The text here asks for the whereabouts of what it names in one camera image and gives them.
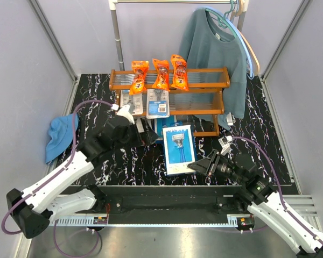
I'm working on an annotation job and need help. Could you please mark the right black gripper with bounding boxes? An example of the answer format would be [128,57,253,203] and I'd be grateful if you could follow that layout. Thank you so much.
[188,149,245,184]

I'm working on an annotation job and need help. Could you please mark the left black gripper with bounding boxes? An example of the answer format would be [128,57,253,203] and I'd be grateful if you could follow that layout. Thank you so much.
[113,117,158,152]

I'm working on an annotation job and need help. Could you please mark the white Harry's razor box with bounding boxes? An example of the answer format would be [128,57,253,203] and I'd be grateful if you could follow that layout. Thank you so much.
[136,118,159,145]

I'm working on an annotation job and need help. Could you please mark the blue razor box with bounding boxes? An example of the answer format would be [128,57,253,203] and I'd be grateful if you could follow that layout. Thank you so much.
[163,125,196,176]
[154,116,183,142]

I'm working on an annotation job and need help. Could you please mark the Gillette razor blister pack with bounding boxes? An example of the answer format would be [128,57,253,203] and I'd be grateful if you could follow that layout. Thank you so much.
[146,89,170,119]

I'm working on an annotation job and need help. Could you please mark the orange bic razor bag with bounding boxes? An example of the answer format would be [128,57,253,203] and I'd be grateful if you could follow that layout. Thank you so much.
[152,59,170,91]
[129,61,149,95]
[171,54,189,91]

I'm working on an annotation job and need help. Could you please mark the orange BIC razor bag front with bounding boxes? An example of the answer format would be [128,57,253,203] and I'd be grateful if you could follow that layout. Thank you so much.
[129,61,149,95]

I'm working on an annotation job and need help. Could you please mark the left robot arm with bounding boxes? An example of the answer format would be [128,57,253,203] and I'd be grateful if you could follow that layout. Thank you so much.
[6,115,158,239]

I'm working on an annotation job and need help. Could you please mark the Gillette razor pack on shelf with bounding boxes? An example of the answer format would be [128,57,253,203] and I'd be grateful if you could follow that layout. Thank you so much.
[120,90,143,115]

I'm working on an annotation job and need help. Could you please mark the orange wooden three-tier shelf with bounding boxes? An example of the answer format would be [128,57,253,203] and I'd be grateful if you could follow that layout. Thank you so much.
[109,67,230,137]

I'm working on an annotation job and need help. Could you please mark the blue cloth hat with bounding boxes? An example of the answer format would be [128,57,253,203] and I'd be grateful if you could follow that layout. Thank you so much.
[45,114,73,164]

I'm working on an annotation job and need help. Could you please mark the teal t-shirt on hanger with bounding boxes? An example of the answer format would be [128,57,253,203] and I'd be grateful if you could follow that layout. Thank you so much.
[178,7,247,130]

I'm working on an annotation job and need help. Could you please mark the light blue clothes hanger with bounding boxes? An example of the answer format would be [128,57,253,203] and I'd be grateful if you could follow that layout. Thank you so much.
[205,1,254,79]

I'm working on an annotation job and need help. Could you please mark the metal clothes rack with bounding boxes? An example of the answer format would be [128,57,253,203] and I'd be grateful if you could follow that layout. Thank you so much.
[108,0,249,71]

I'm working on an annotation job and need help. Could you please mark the wooden clothes hanger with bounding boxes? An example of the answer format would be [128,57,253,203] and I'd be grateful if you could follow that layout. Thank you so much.
[230,0,260,78]

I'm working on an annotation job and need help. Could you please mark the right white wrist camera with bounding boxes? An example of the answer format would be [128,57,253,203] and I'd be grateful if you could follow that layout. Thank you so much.
[219,135,233,156]

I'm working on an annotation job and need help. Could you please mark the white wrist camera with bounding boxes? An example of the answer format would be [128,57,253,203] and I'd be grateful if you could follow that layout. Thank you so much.
[219,135,233,156]
[111,103,135,124]

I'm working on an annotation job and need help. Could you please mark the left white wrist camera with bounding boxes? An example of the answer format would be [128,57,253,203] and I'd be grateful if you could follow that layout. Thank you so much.
[111,103,135,124]

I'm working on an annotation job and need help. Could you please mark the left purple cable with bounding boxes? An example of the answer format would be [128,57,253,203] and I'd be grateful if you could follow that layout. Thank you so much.
[1,99,119,257]

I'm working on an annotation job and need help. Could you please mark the purple cable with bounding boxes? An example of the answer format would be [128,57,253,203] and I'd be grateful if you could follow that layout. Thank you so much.
[1,99,119,257]
[231,136,323,250]

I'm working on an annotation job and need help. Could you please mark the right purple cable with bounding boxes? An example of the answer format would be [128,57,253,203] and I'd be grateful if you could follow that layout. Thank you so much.
[231,136,323,250]

